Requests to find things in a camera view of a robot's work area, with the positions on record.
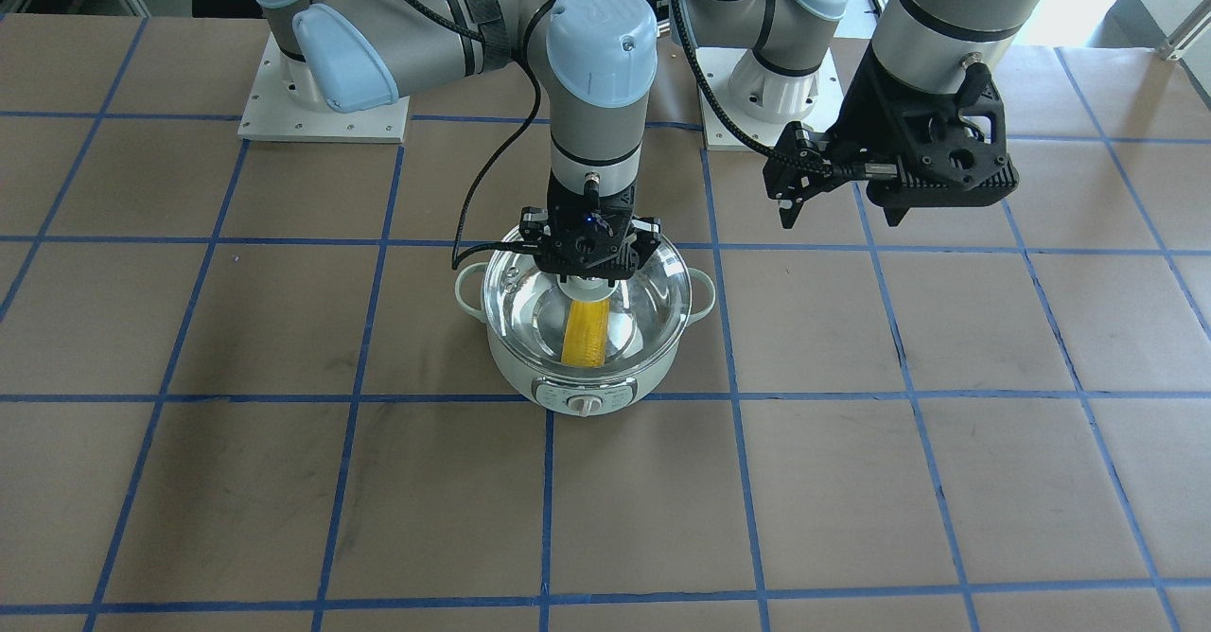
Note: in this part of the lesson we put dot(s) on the glass pot lid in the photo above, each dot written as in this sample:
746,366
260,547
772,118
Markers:
526,310

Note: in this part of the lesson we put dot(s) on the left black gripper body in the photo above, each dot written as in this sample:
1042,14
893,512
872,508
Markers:
859,112

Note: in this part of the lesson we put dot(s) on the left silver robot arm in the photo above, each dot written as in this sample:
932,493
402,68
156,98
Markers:
922,43

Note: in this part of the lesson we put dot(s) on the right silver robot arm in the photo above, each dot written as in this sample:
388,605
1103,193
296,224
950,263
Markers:
595,60

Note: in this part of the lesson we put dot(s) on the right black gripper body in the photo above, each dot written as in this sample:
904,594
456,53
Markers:
533,231

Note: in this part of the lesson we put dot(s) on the yellow corn cob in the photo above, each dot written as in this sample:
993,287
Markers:
586,334

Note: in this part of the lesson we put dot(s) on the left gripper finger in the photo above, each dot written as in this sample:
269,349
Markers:
790,187
798,144

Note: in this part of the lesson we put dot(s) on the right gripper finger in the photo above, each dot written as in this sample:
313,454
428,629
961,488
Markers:
646,238
533,226

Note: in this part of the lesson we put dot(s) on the pale green electric pot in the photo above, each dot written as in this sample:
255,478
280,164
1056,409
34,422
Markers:
585,396

